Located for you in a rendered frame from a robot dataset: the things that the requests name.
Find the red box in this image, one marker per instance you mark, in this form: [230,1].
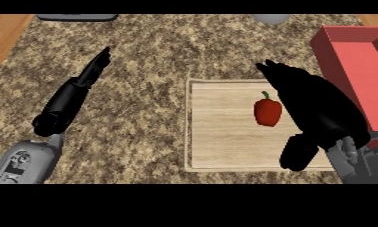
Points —
[351,71]

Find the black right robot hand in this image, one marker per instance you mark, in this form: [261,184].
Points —
[314,104]

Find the red bell pepper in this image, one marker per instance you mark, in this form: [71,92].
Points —
[267,112]

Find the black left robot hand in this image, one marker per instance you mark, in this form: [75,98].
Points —
[66,104]

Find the pale grey rounded object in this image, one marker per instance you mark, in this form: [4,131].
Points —
[270,18]

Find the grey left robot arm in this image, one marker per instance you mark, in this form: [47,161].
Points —
[26,162]

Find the pale wooden tray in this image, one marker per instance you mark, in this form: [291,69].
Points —
[230,127]

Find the dark grey flat appliance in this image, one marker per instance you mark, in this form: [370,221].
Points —
[77,17]

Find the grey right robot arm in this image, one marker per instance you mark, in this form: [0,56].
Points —
[354,161]

